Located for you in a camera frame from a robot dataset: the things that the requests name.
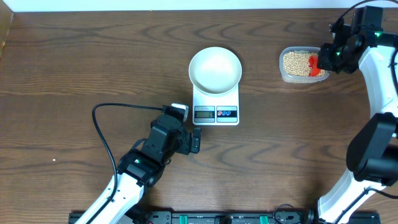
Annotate red measuring scoop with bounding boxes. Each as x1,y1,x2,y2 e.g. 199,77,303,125
308,55,321,77

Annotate white round bowl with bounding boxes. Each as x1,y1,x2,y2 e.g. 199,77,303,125
188,47,243,95

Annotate right camera black cable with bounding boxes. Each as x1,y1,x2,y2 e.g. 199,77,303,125
329,0,398,32

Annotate soybeans in container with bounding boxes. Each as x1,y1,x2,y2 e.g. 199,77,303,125
282,52,326,77

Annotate cardboard box at left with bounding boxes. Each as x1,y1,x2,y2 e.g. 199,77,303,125
0,0,14,54

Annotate white digital kitchen scale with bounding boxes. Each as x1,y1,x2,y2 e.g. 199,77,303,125
193,85,240,126

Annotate camera black cable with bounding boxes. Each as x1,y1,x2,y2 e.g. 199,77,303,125
83,103,164,224
329,0,398,32

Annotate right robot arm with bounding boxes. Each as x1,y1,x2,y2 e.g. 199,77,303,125
313,25,397,223

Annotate clear plastic container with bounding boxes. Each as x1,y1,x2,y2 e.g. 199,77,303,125
279,47,331,84

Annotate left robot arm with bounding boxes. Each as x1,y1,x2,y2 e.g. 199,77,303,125
76,114,201,223

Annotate left camera black cable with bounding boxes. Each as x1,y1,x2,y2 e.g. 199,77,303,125
83,103,164,224

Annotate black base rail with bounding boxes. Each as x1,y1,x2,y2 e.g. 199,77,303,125
68,210,381,224

